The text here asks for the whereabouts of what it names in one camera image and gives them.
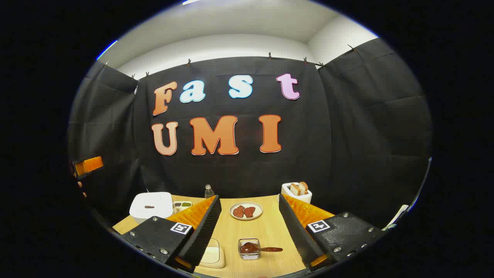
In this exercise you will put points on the white rice cooker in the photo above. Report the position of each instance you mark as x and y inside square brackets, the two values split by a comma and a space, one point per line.
[151, 204]

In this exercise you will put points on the white toaster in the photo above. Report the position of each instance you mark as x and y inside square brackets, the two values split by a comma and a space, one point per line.
[297, 197]

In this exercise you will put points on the clear glass chopstick holder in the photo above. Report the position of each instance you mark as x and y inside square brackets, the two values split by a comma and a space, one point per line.
[249, 255]

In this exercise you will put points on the red meat piece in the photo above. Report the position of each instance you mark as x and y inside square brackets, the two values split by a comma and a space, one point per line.
[249, 211]
[238, 211]

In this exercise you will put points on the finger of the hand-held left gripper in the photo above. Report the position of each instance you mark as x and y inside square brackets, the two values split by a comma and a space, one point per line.
[92, 165]

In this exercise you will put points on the toasted bread slice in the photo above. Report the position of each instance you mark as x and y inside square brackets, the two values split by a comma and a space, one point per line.
[295, 189]
[303, 187]

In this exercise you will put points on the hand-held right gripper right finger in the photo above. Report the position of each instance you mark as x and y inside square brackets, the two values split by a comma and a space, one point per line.
[297, 231]

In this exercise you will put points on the white divided grain dish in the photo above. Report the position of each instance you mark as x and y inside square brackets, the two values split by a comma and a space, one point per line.
[182, 205]

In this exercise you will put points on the clear plastic water bottle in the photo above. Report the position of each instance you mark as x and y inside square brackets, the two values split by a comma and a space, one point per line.
[208, 192]

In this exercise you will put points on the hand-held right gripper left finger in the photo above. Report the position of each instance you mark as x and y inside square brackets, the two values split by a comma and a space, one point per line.
[204, 231]

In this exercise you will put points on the cream square dish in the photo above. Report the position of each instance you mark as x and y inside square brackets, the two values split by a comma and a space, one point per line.
[211, 255]

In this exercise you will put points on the round beige plate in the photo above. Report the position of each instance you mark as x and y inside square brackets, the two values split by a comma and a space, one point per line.
[246, 217]

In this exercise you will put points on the brown wooden spoon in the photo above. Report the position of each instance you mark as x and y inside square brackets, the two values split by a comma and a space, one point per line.
[270, 249]

